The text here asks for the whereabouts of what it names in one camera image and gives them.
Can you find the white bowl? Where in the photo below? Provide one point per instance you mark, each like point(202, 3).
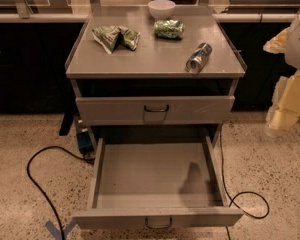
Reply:
point(161, 9)

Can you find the blue tape cross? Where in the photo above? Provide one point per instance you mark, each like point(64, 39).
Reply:
point(56, 233)

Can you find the closed top drawer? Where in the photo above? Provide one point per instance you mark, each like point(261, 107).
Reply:
point(165, 110)

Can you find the green chip bag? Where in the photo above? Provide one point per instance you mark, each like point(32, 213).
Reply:
point(109, 37)

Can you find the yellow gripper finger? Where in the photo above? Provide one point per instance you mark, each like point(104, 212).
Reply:
point(277, 44)
point(285, 110)

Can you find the grey drawer cabinet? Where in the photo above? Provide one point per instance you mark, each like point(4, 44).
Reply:
point(158, 66)

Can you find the blue power box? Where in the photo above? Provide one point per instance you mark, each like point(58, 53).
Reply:
point(84, 142)

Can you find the silver blue redbull can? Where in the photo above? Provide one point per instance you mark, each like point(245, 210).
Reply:
point(199, 58)

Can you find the open middle drawer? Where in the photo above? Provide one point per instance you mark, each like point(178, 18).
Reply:
point(156, 186)

